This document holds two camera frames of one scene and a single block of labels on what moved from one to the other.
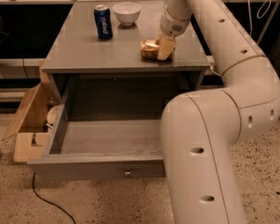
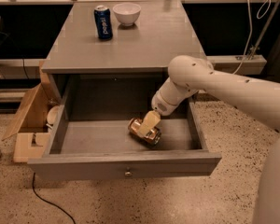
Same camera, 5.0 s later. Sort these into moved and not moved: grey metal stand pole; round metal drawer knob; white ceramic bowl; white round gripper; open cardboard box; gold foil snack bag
Moved: gold foil snack bag; white round gripper
Not moved: round metal drawer knob; white ceramic bowl; open cardboard box; grey metal stand pole
